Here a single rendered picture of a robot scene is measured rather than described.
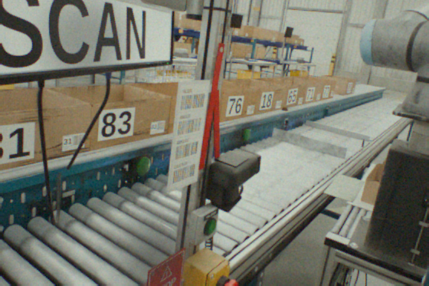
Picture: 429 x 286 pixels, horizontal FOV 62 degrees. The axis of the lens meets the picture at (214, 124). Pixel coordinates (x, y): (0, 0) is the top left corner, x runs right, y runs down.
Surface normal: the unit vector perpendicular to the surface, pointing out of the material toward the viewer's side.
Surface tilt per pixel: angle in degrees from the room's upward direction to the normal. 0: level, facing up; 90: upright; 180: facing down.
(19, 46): 86
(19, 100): 90
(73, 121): 90
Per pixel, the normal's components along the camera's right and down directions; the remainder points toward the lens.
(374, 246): -0.52, 0.14
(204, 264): 0.13, -0.96
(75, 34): 0.96, 0.12
